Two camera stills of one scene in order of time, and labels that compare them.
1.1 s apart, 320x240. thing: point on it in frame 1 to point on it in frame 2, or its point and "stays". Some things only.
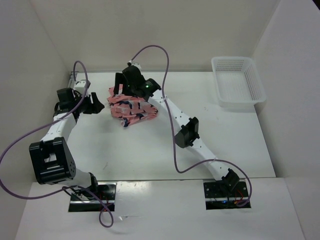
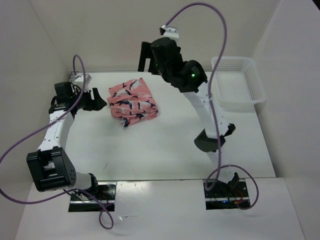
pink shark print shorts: x=130 y=109 stays
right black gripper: x=119 y=80 to x=145 y=53
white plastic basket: x=239 y=87 stays
